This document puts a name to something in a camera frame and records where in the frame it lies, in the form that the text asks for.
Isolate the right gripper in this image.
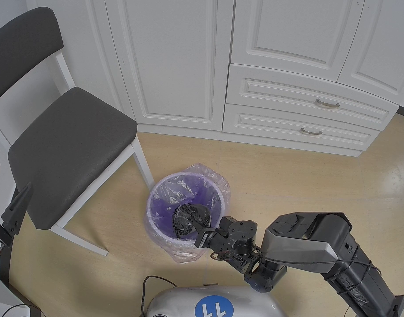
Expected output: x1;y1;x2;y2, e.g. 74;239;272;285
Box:
194;228;235;252

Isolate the black plastic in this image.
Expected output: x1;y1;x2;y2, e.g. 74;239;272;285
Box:
172;204;212;239

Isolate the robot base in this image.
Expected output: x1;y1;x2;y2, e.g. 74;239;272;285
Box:
146;285;284;317

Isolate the purple plastic bag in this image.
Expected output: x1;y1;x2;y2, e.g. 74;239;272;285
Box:
145;162;232;264

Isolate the white trash bin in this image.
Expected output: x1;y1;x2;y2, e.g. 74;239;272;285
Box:
145;172;229;251

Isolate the dark grey white-framed chair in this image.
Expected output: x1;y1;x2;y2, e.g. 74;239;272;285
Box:
0;7;155;256

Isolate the white wardrobe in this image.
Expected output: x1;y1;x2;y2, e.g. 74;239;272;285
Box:
23;0;404;158

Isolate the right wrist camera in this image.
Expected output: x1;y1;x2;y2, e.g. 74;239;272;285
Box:
219;216;238;239

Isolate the black cable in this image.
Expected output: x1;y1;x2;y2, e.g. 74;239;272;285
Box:
0;304;41;317
141;275;177;317

